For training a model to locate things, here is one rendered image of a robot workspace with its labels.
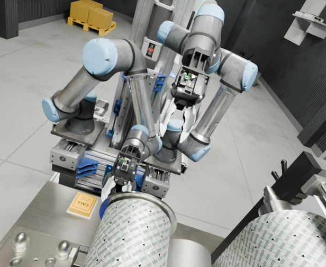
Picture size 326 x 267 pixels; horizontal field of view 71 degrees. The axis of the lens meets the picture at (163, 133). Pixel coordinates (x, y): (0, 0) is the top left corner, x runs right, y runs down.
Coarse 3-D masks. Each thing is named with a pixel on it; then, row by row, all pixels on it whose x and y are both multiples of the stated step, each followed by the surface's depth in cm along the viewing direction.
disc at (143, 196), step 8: (120, 192) 39; (128, 192) 39; (136, 192) 39; (104, 200) 41; (112, 200) 40; (144, 200) 39; (152, 200) 39; (160, 200) 39; (104, 208) 42; (160, 208) 40; (168, 208) 40; (168, 216) 41; (176, 224) 42
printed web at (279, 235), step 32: (128, 224) 35; (160, 224) 37; (256, 224) 37; (288, 224) 34; (320, 224) 34; (96, 256) 31; (128, 256) 31; (160, 256) 34; (224, 256) 43; (256, 256) 34; (288, 256) 30; (320, 256) 29
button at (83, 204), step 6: (78, 192) 81; (78, 198) 79; (84, 198) 80; (90, 198) 81; (96, 198) 82; (72, 204) 76; (78, 204) 77; (84, 204) 78; (90, 204) 79; (72, 210) 76; (78, 210) 76; (84, 210) 76; (90, 210) 77
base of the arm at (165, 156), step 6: (162, 144) 122; (162, 150) 123; (168, 150) 123; (174, 150) 124; (156, 156) 125; (162, 156) 124; (168, 156) 124; (174, 156) 127; (162, 162) 125; (168, 162) 125
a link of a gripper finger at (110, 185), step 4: (112, 176) 66; (108, 180) 62; (112, 180) 66; (108, 184) 63; (112, 184) 66; (104, 188) 64; (108, 188) 65; (112, 188) 66; (104, 192) 62; (108, 192) 64; (104, 196) 62; (108, 196) 64
